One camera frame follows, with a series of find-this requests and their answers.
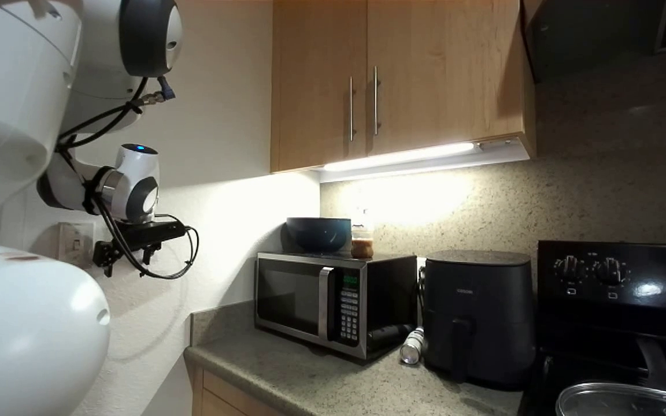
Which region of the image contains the microwave door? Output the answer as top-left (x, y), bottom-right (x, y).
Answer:
top-left (256, 253), bottom-right (335, 349)

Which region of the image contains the wooden drawer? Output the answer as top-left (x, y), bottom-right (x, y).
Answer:
top-left (192, 367), bottom-right (287, 416)

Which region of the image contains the dark blue bowl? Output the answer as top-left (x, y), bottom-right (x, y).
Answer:
top-left (285, 217), bottom-right (353, 254)

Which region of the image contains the steel microwave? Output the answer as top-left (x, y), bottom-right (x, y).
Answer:
top-left (254, 250), bottom-right (419, 362)

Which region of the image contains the glass jar with brown contents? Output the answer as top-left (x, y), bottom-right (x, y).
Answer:
top-left (350, 222), bottom-right (375, 259)

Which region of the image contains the narrow wooden cabinet door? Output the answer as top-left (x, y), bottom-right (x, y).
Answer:
top-left (272, 0), bottom-right (369, 173)

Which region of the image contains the under-cabinet light strip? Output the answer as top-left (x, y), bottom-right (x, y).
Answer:
top-left (318, 138), bottom-right (531, 184)

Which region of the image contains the black air fryer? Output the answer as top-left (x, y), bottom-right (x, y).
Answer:
top-left (421, 249), bottom-right (537, 389)

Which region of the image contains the wide wooden cabinet door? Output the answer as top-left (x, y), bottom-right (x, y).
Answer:
top-left (366, 0), bottom-right (528, 155)

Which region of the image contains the stove knob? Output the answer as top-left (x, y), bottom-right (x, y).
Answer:
top-left (553, 255), bottom-right (586, 284)
top-left (593, 257), bottom-right (630, 287)

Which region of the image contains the black stove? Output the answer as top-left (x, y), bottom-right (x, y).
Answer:
top-left (517, 239), bottom-right (666, 416)

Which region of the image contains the black range hood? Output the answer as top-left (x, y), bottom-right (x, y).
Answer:
top-left (520, 0), bottom-right (666, 85)

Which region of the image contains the white wall switch plate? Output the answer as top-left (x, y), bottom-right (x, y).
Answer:
top-left (58, 222), bottom-right (96, 268)

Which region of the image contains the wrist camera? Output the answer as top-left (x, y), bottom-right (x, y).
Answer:
top-left (116, 220), bottom-right (188, 246)

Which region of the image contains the microwave door handle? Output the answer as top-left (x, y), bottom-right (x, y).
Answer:
top-left (317, 266), bottom-right (335, 342)

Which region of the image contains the steel cabinet door handle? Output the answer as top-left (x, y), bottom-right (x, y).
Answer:
top-left (348, 76), bottom-right (357, 143)
top-left (372, 65), bottom-right (380, 137)

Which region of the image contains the wooden wall cabinet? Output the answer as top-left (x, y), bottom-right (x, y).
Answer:
top-left (269, 0), bottom-right (538, 174)

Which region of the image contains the air fryer drawer handle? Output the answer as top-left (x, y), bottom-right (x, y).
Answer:
top-left (450, 317), bottom-right (476, 383)

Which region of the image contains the steel pan with handle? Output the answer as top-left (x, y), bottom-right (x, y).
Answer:
top-left (555, 337), bottom-right (666, 416)

